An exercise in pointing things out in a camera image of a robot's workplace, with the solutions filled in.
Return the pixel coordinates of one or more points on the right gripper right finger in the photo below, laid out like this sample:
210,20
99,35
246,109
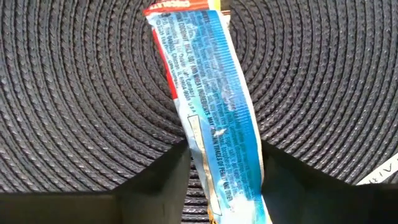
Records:
289,193

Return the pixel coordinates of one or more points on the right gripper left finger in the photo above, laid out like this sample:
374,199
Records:
155,196

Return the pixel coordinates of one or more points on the blue red-topped granola bar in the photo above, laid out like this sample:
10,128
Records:
214,93

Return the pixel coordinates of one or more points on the white silver granola bar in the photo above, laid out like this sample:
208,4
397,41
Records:
382,172

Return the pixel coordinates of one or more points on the round dark woven placemat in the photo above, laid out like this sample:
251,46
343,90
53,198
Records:
77,93

